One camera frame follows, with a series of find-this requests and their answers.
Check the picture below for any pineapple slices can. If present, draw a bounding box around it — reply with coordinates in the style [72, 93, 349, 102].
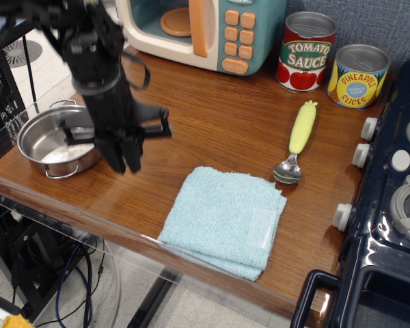
[327, 44, 391, 109]

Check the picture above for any black cable under table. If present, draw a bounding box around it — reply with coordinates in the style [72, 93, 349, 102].
[37, 238, 107, 328]

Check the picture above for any white stove knob middle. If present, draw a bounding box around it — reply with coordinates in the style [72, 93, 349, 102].
[352, 143, 370, 169]

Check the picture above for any black metal table frame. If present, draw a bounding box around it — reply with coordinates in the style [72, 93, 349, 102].
[0, 205, 90, 321]

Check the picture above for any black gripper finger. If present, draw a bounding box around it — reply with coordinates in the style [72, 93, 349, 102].
[120, 135, 143, 173]
[94, 136, 126, 173]

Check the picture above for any tomato sauce can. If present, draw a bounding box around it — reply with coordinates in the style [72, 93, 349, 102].
[276, 11, 338, 92]

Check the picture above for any toy microwave teal cream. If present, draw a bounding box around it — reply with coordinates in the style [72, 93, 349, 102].
[115, 1, 287, 76]

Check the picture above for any white stove knob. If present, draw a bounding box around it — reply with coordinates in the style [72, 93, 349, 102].
[333, 204, 353, 232]
[360, 117, 378, 141]
[352, 143, 370, 169]

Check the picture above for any white stove knob top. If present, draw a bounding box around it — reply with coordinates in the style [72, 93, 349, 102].
[360, 117, 378, 141]

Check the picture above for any white stove knob bottom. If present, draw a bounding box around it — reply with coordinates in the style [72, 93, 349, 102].
[333, 204, 353, 232]

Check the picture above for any yellow handled metal spoon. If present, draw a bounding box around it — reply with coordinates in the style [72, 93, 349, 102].
[273, 100, 318, 184]

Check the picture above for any stainless steel pot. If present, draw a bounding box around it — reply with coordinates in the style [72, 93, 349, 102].
[17, 103, 101, 179]

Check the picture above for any light blue folded cloth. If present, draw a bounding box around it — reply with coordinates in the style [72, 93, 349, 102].
[158, 167, 287, 281]

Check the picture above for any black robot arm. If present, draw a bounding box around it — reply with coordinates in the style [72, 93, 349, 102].
[0, 1, 172, 173]

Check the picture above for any orange microwave turntable plate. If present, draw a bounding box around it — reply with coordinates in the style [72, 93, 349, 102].
[160, 7, 191, 37]

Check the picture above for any blue cable under table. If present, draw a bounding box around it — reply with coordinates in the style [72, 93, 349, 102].
[54, 242, 93, 328]

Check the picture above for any dark blue toy stove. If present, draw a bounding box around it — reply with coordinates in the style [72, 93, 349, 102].
[291, 60, 410, 327]

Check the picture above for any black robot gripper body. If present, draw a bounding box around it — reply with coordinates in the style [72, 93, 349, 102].
[57, 106, 172, 145]

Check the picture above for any clear acrylic table guard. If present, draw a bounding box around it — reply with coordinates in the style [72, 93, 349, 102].
[0, 20, 298, 328]

